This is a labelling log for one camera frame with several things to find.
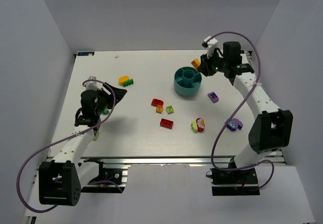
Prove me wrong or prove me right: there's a yellow rounded lego brick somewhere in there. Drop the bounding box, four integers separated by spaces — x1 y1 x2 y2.
119 75 130 86

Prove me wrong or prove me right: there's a green lego plate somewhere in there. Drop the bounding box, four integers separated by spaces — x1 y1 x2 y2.
123 79 134 87

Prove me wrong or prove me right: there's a dark green small lego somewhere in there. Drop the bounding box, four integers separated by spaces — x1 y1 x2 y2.
103 109 110 115

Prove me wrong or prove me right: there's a small orange lego brick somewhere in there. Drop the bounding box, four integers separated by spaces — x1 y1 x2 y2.
155 105 164 114

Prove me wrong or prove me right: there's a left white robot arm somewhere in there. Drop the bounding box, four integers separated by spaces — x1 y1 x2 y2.
38 80 127 206

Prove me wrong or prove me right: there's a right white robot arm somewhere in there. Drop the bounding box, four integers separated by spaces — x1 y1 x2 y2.
197 38 293 170

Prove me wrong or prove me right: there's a lime green lego brick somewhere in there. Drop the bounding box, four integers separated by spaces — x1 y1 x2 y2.
93 131 99 141

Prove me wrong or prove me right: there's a red curved lego brick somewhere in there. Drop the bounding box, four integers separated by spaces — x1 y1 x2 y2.
151 98 164 107

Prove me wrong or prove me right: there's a small purple lego brick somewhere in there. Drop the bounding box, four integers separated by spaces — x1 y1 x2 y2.
207 92 219 103

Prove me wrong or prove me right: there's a teal round divided container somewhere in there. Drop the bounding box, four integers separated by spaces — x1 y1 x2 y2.
174 67 202 97

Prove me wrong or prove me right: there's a left corner label sticker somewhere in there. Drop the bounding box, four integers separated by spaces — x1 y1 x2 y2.
77 51 95 57

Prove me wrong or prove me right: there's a light green small lego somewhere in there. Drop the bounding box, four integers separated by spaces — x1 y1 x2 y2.
166 105 174 114

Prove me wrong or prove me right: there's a red rectangular lego brick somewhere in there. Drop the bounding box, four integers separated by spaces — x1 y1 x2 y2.
159 118 174 129

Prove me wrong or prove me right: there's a purple paw lego piece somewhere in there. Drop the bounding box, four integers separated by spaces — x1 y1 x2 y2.
226 118 243 132

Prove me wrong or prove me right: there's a red flower lego piece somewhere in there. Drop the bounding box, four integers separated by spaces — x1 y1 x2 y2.
196 118 205 132

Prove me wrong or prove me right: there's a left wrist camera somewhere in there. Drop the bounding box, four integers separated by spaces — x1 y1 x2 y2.
84 76 100 91

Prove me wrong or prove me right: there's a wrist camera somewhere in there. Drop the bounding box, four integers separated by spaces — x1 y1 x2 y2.
84 76 100 91
202 36 218 58

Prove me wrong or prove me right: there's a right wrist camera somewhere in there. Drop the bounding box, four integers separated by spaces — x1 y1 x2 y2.
202 36 218 58

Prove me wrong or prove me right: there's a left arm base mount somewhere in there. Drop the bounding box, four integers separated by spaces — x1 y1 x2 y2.
81 158 126 194

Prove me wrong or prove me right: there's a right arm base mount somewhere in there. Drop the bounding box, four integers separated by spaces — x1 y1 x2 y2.
206 169 260 196

